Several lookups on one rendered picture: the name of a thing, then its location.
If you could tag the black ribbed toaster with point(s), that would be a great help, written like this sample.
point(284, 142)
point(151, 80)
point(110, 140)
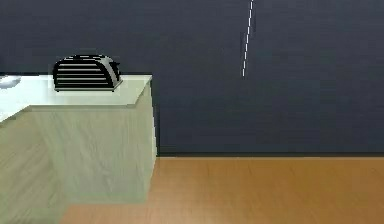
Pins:
point(85, 73)

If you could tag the grey bowl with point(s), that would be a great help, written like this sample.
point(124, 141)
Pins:
point(7, 81)

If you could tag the pale wooden kitchen counter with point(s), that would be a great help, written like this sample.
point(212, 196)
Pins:
point(83, 150)

